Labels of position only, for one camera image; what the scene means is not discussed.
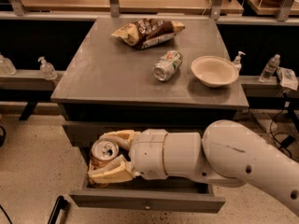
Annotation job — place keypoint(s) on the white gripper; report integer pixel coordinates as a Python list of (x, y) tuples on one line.
[(147, 153)]

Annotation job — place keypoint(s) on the grey drawer cabinet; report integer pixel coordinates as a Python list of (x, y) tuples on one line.
[(108, 81)]

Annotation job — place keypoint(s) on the grey top drawer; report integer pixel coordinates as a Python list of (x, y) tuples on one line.
[(85, 133)]

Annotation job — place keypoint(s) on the orange crushed soda can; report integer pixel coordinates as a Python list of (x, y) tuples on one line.
[(102, 152)]

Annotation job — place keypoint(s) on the white pump bottle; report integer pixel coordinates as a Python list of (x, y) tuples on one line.
[(237, 60)]

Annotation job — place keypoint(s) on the grey open middle drawer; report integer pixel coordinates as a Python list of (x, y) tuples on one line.
[(172, 194)]

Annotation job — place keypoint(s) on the brown chip bag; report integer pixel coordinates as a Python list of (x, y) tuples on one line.
[(145, 33)]

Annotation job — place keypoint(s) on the black chair leg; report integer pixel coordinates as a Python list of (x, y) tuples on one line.
[(60, 204)]

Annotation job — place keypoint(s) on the clear sanitizer pump bottle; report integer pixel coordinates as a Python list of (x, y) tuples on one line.
[(47, 69)]

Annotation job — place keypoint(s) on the clear plastic water bottle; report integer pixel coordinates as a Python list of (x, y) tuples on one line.
[(270, 68)]

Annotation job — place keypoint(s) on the white wipes packet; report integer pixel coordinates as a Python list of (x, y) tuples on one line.
[(287, 78)]

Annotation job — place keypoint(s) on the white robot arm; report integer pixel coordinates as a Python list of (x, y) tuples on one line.
[(226, 154)]

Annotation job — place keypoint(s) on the white paper bowl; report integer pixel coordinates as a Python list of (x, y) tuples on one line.
[(214, 71)]

